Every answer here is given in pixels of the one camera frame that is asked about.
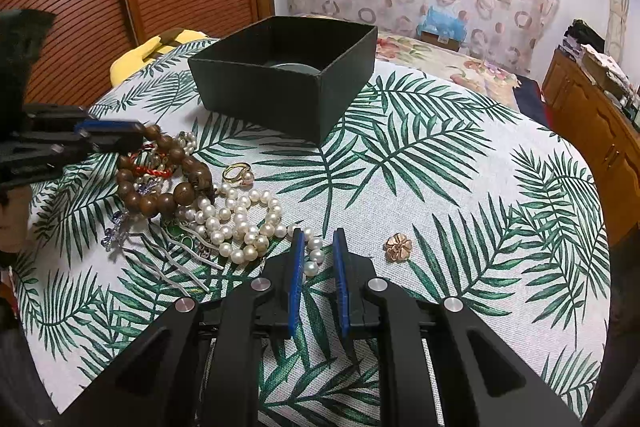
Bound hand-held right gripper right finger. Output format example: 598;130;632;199
332;228;586;427

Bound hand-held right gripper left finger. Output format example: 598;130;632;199
55;228;307;427

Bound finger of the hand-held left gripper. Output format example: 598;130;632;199
24;104;147;138
0;131;145;185

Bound wooden bead bracelet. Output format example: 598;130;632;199
116;124;217;220

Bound white pearl necklace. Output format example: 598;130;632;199
175;184;326;278

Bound black cardboard box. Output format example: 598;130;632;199
187;16;378;145

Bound yellow cloth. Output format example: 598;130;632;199
110;29;208;88

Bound rose gold flower brooch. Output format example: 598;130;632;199
383;233;412;263

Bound silver hairpin purple flowers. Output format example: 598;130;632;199
102;211;211;293

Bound silver hairpin green stone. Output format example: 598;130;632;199
160;222;226;270

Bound green leaf print tablecloth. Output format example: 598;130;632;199
10;34;612;427

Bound grey round dish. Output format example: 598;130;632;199
262;59;321;78

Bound bed with floral sheet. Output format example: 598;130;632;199
375;32;521;108

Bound dark blue blanket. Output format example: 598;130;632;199
514;74;552;124

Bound blue bag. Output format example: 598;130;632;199
419;4;465;45

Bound wooden cabinet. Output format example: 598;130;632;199
542;49;640;244

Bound pile of clothes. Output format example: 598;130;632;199
562;19;640;118

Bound red string bracelet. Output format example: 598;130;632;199
127;147;173;180

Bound small pearl bracelet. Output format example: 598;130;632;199
175;132;199;158

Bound gold ring with pearl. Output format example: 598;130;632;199
221;163;256;186

